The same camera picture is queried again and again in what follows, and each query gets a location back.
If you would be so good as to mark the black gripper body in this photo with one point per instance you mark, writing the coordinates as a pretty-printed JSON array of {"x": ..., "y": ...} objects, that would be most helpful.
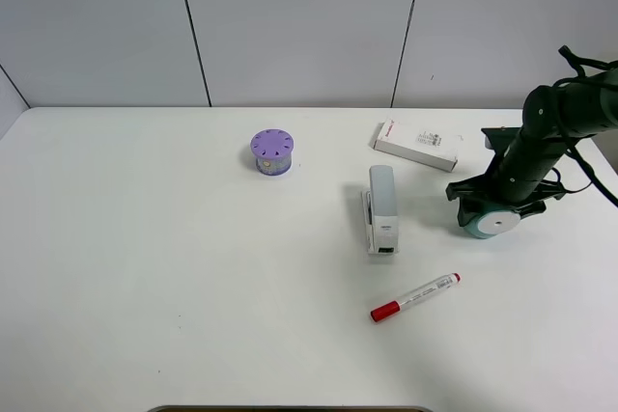
[{"x": 517, "y": 173}]

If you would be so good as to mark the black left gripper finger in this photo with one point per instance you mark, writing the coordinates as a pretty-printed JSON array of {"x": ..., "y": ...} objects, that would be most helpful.
[{"x": 468, "y": 211}]

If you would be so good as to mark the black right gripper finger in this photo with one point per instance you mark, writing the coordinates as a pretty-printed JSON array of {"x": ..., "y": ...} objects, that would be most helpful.
[{"x": 532, "y": 209}]

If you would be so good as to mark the teal white pencil sharpener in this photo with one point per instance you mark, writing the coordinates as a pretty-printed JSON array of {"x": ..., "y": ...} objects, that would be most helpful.
[{"x": 492, "y": 221}]

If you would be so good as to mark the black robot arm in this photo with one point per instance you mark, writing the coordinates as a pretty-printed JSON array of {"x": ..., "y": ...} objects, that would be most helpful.
[{"x": 554, "y": 119}]

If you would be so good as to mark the white grey stapler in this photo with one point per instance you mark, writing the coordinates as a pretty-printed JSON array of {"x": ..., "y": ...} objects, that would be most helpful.
[{"x": 380, "y": 212}]

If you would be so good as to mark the white cardboard box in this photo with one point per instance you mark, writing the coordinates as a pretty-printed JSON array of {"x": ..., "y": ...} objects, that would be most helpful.
[{"x": 427, "y": 145}]

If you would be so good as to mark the red whiteboard marker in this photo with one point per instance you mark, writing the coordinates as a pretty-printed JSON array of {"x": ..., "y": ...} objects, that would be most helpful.
[{"x": 415, "y": 297}]

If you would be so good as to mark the purple round container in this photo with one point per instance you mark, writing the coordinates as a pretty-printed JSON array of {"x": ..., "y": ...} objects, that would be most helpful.
[{"x": 273, "y": 151}]

